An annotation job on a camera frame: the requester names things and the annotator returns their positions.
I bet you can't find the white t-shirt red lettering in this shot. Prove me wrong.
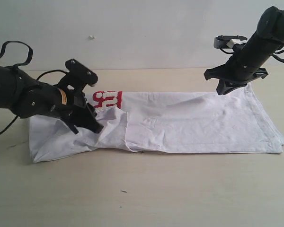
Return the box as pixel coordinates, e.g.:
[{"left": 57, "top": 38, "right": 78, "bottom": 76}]
[{"left": 29, "top": 86, "right": 284, "bottom": 163}]

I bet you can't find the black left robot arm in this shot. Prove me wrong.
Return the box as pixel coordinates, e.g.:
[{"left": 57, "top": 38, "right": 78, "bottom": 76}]
[{"left": 0, "top": 59, "right": 103, "bottom": 134}]

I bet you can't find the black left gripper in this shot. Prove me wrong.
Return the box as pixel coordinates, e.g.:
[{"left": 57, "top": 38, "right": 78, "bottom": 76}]
[{"left": 48, "top": 75, "right": 104, "bottom": 134}]

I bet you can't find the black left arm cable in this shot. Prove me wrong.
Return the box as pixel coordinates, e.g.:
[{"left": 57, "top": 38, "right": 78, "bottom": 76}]
[{"left": 0, "top": 40, "right": 67, "bottom": 139}]

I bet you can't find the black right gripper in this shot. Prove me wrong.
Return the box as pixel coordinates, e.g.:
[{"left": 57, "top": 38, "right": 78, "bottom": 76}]
[{"left": 204, "top": 56, "right": 268, "bottom": 96}]

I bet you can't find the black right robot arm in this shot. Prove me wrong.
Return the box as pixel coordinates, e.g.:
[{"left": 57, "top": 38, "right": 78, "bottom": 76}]
[{"left": 204, "top": 6, "right": 284, "bottom": 95}]

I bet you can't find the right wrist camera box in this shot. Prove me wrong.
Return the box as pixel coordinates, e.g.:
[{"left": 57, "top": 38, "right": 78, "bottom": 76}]
[{"left": 213, "top": 35, "right": 248, "bottom": 49}]

